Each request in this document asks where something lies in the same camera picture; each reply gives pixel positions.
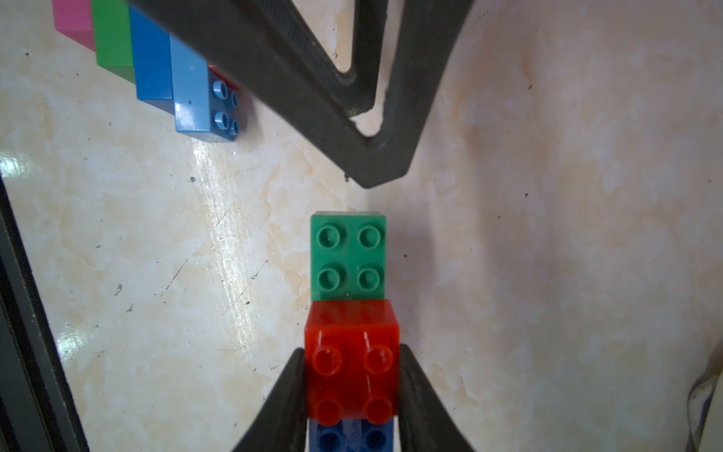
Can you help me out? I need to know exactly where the light green lego brick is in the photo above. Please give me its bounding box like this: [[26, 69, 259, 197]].
[[90, 0, 136, 84]]

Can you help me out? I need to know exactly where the small blue 2x2 brick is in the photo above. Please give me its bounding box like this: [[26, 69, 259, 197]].
[[308, 418, 395, 452]]

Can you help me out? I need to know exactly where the dark green brick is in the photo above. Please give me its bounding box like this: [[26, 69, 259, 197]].
[[310, 211, 387, 301]]

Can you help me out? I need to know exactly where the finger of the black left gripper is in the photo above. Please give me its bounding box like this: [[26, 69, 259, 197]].
[[137, 0, 472, 188]]

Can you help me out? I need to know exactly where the magenta 2x2 lego brick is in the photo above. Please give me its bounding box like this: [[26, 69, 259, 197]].
[[52, 0, 95, 52]]

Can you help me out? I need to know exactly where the light blue brick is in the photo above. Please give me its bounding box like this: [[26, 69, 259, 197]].
[[169, 36, 239, 142]]

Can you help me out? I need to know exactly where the blue 2x3 brick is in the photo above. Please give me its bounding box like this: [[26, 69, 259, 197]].
[[130, 7, 174, 114]]

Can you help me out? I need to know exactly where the mint green toaster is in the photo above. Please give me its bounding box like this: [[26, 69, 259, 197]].
[[685, 341, 723, 452]]

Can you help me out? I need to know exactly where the red 2x4 lego brick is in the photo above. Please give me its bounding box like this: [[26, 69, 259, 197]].
[[304, 299, 400, 427]]

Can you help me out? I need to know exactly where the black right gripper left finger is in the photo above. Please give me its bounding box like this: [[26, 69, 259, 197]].
[[233, 348, 308, 451]]

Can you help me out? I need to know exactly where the black enclosure frame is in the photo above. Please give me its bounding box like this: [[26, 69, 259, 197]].
[[1, 188, 88, 451]]

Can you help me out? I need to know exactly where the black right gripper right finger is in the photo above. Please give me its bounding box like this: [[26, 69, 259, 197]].
[[397, 344, 474, 452]]

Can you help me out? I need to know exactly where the red 2x2 lego brick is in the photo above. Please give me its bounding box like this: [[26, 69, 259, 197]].
[[208, 64, 239, 90]]

